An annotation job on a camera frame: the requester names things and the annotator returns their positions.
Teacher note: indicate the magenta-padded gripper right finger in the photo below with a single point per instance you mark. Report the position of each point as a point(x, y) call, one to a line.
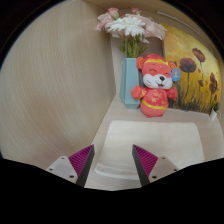
point(160, 167)

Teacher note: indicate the yellow poppy painting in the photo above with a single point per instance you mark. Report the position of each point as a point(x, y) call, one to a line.
point(190, 86)

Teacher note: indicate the cream towel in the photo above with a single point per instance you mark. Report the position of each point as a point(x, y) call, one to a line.
point(160, 140)

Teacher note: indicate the teal vase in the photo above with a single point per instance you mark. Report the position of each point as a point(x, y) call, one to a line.
point(129, 83)

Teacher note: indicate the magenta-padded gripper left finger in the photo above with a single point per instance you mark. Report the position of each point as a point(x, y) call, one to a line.
point(63, 168)

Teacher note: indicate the white light bar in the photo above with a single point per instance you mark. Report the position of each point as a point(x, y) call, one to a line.
point(181, 25)

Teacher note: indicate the pink and white flower bouquet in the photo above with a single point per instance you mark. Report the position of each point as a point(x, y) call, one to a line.
point(130, 26)

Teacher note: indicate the small potted plant white pot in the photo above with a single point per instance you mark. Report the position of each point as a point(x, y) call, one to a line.
point(213, 115)

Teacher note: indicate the red plush mouse toy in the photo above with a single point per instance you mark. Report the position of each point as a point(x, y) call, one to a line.
point(155, 96)

